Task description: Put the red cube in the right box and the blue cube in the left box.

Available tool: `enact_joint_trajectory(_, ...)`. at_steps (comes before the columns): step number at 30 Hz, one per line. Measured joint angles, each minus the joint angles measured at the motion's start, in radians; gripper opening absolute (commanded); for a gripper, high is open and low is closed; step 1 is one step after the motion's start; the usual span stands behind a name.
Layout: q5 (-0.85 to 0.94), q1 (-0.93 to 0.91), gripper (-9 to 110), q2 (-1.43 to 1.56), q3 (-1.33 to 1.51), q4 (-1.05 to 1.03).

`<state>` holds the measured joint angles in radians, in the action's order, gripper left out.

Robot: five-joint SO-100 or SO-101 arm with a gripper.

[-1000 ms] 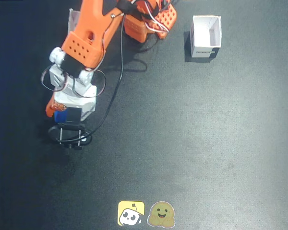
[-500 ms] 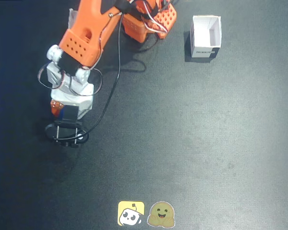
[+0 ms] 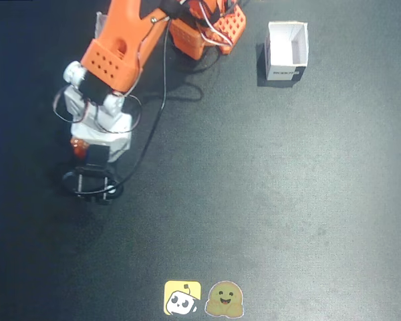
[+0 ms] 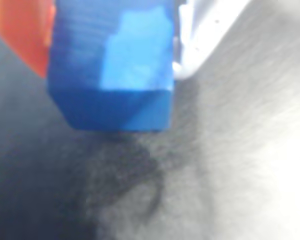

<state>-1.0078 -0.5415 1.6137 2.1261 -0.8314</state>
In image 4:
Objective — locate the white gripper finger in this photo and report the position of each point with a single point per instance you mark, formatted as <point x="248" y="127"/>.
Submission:
<point x="205" y="27"/>

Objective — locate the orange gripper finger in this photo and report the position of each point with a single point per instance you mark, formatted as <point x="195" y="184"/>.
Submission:
<point x="17" y="27"/>

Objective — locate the blue cube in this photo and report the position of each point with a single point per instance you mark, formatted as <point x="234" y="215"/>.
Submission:
<point x="102" y="75"/>

